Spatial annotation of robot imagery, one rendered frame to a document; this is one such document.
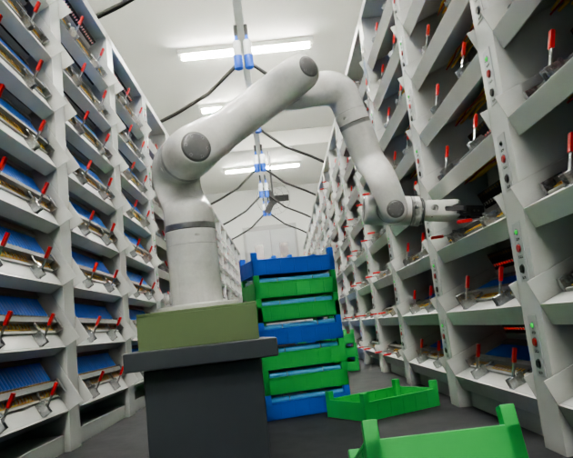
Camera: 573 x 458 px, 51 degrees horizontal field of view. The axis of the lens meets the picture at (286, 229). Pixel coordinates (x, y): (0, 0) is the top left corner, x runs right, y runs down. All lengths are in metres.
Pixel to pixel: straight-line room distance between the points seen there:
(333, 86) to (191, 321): 0.77
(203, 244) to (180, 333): 0.21
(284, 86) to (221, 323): 0.63
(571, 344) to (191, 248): 0.82
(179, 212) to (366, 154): 0.57
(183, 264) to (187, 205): 0.14
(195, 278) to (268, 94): 0.52
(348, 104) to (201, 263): 0.63
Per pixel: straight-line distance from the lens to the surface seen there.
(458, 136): 2.06
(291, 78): 1.58
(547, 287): 1.29
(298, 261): 2.10
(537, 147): 1.34
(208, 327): 1.32
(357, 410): 1.88
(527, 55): 1.41
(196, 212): 1.41
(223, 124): 1.49
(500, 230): 1.45
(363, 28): 2.94
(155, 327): 1.33
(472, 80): 1.56
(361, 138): 1.69
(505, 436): 0.85
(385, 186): 1.62
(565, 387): 1.30
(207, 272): 1.40
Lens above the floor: 0.30
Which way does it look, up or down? 9 degrees up
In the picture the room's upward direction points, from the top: 6 degrees counter-clockwise
